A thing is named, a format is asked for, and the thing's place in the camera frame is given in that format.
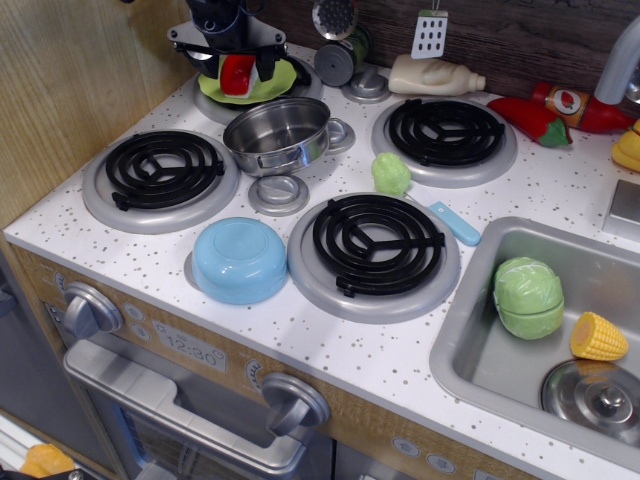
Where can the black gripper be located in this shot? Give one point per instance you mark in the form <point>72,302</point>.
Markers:
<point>202,44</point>

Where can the red white toy sushi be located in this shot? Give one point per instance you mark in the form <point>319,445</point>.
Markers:
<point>238,75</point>

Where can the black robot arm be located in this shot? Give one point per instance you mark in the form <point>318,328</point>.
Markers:
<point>221,12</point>

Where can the green plastic plate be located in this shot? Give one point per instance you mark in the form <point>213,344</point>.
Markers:
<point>282,80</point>

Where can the small steel pot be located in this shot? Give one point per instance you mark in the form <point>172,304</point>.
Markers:
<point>282,136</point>

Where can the toy tin can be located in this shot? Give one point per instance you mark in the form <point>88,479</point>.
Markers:
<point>336,62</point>

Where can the hanging silver strainer spoon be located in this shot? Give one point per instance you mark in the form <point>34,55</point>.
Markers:
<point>335,19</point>

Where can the grey stovetop knob back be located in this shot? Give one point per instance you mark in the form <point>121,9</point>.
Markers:
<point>367,87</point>

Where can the grey stovetop knob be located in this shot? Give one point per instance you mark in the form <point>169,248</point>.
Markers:
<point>367,87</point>
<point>278,196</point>

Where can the grey stovetop knob centre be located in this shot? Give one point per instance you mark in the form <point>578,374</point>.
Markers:
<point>278,196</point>

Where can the front left black burner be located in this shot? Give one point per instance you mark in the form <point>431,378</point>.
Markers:
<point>160,182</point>

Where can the green toy lettuce piece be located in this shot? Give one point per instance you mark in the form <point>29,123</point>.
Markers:
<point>390,174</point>

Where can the hanging white slotted spatula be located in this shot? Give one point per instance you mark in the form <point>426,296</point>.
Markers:
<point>430,32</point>

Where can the cream toy bottle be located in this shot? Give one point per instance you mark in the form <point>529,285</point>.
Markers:
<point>433,77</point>

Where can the light blue upturned bowl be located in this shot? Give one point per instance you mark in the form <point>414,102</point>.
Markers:
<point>239,261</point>

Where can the back right black burner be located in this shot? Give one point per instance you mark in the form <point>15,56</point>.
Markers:
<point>446,143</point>

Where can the front right black burner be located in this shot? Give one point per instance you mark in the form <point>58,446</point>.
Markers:
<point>373,258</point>

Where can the left grey oven knob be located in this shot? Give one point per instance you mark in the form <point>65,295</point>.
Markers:
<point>89,312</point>

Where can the grey oven knob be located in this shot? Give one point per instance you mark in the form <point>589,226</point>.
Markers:
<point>292,403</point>
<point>89,312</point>

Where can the red toy chili pepper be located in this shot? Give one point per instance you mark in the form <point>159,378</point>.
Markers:
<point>534,120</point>

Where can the right grey oven knob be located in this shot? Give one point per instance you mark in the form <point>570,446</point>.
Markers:
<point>292,403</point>

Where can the red toy ketchup bottle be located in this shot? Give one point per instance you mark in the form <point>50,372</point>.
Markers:
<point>581,110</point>

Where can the green toy cabbage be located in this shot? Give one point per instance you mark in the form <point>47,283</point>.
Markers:
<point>528,297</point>

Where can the steel sink basin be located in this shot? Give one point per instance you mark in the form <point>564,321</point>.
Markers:
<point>478,361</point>

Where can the silver faucet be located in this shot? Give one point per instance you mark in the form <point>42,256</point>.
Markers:
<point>620,76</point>

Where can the yellow toy food piece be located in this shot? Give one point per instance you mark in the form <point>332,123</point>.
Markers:
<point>626,151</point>

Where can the orange toy on floor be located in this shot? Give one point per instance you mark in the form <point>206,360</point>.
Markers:
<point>44,460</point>

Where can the yellow toy corn cob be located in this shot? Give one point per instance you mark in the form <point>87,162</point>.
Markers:
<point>595,338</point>

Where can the steel pot lid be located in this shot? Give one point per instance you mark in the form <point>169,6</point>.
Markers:
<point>598,395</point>

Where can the grey oven door handle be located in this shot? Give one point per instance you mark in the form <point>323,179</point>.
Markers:
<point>152,396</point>

